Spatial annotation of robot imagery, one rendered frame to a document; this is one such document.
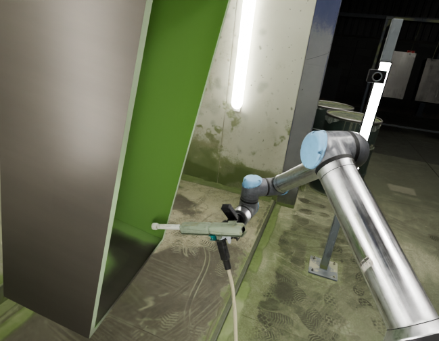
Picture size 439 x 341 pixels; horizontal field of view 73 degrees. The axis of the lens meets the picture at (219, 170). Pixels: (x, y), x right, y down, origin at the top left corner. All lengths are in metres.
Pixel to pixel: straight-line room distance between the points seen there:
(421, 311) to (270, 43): 2.34
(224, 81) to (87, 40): 2.25
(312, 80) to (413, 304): 2.16
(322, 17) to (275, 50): 0.43
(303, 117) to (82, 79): 2.25
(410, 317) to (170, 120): 1.05
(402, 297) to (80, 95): 0.85
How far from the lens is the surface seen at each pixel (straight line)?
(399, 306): 0.82
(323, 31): 2.73
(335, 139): 0.94
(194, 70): 1.26
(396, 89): 7.58
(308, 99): 2.75
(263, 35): 2.80
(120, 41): 0.69
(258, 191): 1.43
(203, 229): 1.26
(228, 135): 2.96
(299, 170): 1.26
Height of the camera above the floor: 1.42
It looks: 23 degrees down
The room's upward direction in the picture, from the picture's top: 6 degrees clockwise
